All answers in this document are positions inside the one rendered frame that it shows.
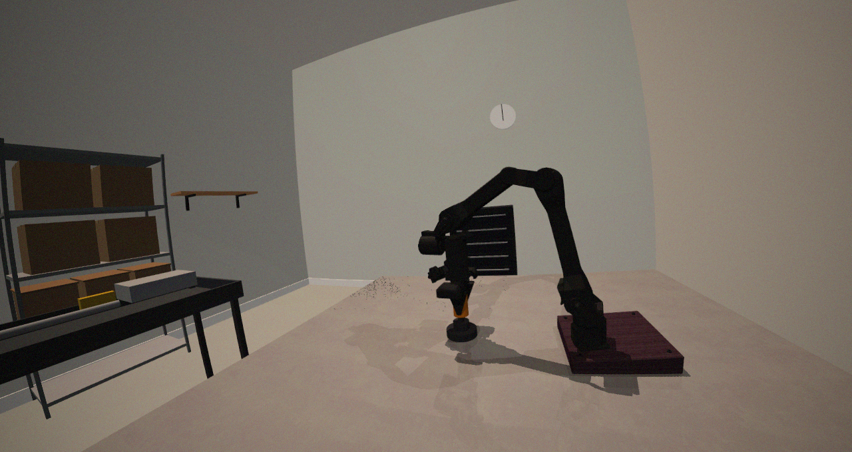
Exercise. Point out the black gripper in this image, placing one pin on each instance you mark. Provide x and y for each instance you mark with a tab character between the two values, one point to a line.
460	285

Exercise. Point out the orange knob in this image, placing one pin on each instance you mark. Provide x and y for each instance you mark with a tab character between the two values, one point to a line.
465	311

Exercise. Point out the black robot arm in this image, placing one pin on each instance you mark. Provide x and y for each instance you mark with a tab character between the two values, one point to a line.
588	330

